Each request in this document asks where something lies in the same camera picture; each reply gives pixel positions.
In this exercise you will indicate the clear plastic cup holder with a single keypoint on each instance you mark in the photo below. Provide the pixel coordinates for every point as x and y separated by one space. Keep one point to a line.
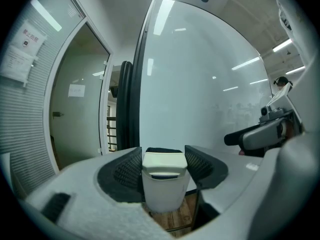
165 196

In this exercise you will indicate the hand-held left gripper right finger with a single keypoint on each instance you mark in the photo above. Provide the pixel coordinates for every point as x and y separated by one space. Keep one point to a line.
200 166

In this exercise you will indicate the large white whiteboard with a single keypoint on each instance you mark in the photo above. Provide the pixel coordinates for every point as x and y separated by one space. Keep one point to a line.
124 104

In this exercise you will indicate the white whiteboard eraser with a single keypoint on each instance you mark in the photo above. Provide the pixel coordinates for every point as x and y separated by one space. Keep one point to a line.
163 162

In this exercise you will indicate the small white paper sheet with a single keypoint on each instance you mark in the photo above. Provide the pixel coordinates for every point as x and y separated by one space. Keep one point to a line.
76 90

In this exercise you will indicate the ceiling light strip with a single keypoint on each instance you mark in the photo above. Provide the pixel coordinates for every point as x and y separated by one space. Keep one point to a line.
282 45
295 70

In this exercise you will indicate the white paper sign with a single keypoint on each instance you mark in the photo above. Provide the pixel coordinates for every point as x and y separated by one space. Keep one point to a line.
30 39

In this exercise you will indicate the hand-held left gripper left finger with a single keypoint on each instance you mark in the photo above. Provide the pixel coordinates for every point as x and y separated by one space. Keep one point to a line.
125 174

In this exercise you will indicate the grey glass door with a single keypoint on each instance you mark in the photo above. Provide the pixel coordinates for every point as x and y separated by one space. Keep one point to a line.
80 124

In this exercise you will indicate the white printed notice sheet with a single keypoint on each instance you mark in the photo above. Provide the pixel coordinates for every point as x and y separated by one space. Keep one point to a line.
16 64

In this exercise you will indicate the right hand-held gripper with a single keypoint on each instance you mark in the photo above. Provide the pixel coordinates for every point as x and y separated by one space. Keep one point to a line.
281 96

